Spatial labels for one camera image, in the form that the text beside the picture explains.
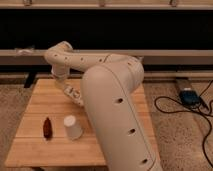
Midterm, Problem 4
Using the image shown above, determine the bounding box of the white bottle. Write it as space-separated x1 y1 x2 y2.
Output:
63 85 83 106

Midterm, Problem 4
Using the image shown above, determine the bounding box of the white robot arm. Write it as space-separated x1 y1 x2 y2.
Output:
44 41 163 171

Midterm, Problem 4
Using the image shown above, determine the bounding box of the brown small bottle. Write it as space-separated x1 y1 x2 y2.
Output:
43 118 52 139

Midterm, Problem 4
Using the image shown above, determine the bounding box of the wooden table board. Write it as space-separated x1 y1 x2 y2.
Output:
4 78 158 168

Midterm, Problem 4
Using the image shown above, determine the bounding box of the blue power adapter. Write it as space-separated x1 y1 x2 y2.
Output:
179 89 200 106

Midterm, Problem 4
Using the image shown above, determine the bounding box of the grey horizontal rail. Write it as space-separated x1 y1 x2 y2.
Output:
0 49 213 65

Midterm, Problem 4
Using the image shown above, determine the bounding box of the black cable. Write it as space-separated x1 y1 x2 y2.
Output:
153 79 213 169

